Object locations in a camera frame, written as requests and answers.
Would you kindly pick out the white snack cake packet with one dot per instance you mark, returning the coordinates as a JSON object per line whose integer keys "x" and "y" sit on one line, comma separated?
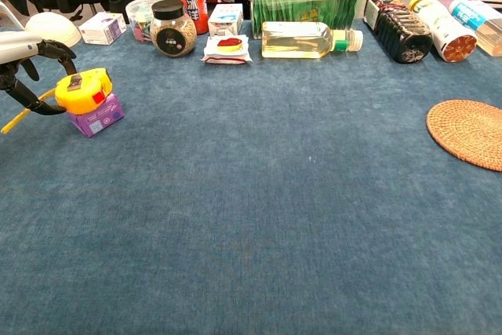
{"x": 227, "y": 50}

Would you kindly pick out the white purple carton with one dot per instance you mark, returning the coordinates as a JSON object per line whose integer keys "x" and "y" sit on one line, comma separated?
{"x": 102, "y": 29}

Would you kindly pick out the beige bowl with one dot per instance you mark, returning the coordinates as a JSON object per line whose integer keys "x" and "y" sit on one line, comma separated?
{"x": 53, "y": 29}

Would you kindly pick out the small purple box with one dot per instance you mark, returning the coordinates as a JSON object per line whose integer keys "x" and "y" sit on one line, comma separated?
{"x": 98, "y": 119}

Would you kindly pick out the green tissue box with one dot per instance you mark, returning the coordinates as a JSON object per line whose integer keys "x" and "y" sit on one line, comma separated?
{"x": 306, "y": 3}

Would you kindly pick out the blue table mat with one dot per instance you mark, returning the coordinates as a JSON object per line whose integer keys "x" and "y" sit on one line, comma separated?
{"x": 251, "y": 213}

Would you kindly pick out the round woven coaster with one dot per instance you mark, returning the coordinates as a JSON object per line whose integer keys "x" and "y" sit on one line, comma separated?
{"x": 468, "y": 133}

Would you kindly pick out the white blue milk carton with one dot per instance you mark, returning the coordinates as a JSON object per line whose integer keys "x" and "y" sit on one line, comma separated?
{"x": 225, "y": 19}

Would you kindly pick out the dark tea bottle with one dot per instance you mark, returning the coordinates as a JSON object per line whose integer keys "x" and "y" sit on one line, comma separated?
{"x": 400, "y": 31}

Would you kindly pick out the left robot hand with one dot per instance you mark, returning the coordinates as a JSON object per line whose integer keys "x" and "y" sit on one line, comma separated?
{"x": 17, "y": 46}

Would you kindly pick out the white bottle yellow cap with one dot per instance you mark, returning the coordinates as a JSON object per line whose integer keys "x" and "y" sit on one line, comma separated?
{"x": 445, "y": 29}

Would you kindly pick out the clear tub of clips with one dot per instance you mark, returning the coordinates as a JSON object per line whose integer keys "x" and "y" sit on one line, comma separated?
{"x": 139, "y": 17}

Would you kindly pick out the glass jar black lid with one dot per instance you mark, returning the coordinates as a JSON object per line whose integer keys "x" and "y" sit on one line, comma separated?
{"x": 172, "y": 35}

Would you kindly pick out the yellow tape measure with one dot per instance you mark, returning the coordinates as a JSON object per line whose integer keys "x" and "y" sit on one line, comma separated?
{"x": 84, "y": 93}

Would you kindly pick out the yellow liquid plastic bottle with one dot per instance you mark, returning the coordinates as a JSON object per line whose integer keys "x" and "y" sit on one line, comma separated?
{"x": 298, "y": 41}

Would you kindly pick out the clear bottle blue label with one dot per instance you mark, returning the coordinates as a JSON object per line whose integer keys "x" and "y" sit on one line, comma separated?
{"x": 480, "y": 21}

